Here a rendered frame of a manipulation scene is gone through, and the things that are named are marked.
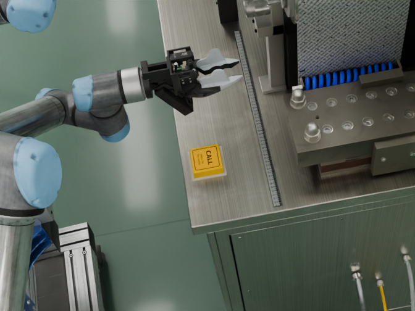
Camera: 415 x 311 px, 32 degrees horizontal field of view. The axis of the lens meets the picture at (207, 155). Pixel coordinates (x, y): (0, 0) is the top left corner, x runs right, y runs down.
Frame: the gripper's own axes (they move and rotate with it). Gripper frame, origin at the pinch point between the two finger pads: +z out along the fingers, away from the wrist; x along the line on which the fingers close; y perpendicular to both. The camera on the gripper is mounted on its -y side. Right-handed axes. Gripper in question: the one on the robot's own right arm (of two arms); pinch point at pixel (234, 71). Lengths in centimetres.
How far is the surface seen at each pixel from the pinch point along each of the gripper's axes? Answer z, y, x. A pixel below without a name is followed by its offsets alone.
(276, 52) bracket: 10.6, -5.1, 7.7
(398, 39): 36.3, 0.8, -0.3
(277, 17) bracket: 11.2, 7.0, 7.0
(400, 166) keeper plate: 32.1, -16.0, -22.1
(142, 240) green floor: -40, -109, 21
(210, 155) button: -8.9, -16.6, -9.6
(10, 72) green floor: -89, -109, 114
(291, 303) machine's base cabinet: 6, -76, -26
